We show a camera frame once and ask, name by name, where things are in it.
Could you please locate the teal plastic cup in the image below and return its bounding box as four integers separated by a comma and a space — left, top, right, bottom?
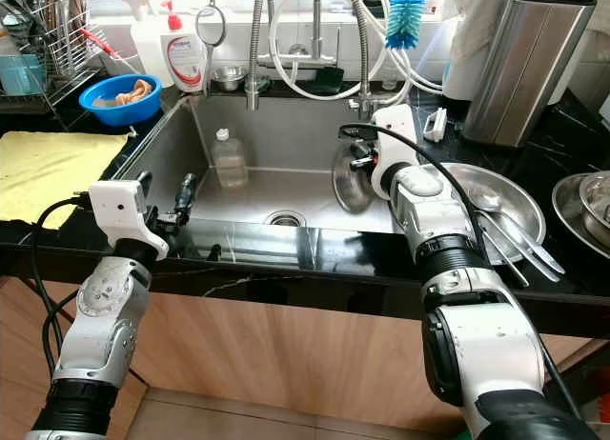
0, 54, 47, 96

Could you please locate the small white clip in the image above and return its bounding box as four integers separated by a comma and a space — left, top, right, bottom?
422, 107, 448, 144

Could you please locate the round sink drain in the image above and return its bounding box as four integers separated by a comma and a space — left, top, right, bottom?
264, 210, 308, 228

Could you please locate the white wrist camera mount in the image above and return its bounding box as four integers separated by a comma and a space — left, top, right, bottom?
89, 178, 168, 260
372, 104, 420, 201

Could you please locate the blue bottle brush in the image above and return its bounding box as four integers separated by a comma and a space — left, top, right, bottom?
384, 0, 427, 50

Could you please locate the small steel bowl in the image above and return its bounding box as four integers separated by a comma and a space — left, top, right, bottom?
331, 140, 379, 215

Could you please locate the yellow cloth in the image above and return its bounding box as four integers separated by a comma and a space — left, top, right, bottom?
0, 130, 130, 230

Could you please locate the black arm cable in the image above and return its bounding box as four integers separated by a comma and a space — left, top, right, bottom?
28, 196, 96, 431
338, 122, 497, 260

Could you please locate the red handled utensil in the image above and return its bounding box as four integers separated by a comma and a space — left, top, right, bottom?
81, 26, 123, 62

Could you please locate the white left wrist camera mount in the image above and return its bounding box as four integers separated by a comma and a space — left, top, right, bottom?
89, 178, 168, 260

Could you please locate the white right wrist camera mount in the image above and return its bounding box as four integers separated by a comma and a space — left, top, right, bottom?
372, 104, 420, 201

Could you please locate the white soap bottle red pump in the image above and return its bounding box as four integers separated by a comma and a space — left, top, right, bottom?
160, 0, 207, 93

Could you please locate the small steel cup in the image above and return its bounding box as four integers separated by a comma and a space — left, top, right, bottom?
213, 65, 247, 92

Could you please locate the dark green sponge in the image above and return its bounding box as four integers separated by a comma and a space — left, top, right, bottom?
310, 64, 347, 90

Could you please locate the small steel tap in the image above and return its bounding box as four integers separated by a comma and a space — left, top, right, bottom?
346, 92, 403, 119

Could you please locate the steel wire dish rack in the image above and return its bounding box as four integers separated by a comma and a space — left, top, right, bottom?
0, 0, 106, 114

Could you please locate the blue plastic bowl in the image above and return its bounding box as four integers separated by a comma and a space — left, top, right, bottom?
78, 73, 163, 128

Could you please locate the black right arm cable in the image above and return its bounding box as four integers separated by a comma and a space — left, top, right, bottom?
338, 122, 497, 260

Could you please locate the white spray bottle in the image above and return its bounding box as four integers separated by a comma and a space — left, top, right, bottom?
122, 0, 174, 87

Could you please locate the clear plastic bottle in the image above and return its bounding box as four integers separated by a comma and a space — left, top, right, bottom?
212, 128, 249, 190

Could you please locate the round steel mesh strainer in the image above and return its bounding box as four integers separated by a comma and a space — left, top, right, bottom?
194, 4, 230, 96

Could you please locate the white hose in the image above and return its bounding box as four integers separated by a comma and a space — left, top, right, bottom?
267, 0, 444, 103

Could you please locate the orange beige rag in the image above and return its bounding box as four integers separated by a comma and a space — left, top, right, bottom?
103, 78, 155, 108

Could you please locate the steel spoon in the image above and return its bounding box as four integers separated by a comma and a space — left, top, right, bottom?
472, 190, 567, 273
475, 211, 533, 289

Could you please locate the stainless steel sink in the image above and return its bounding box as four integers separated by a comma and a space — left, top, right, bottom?
119, 95, 449, 236

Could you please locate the stainless steel knife block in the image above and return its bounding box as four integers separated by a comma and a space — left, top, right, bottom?
462, 0, 597, 148

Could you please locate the deep steel bowl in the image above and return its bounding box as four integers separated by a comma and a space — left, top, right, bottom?
551, 170, 610, 262

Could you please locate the steel spring faucet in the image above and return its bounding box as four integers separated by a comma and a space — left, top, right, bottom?
245, 0, 273, 112

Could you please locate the large steel plate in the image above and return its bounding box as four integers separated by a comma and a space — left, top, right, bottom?
424, 162, 547, 265

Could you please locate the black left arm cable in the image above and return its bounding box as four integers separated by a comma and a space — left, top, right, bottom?
28, 196, 96, 431

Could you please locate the wooden base cabinet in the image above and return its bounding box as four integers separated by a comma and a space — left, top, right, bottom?
0, 273, 610, 436

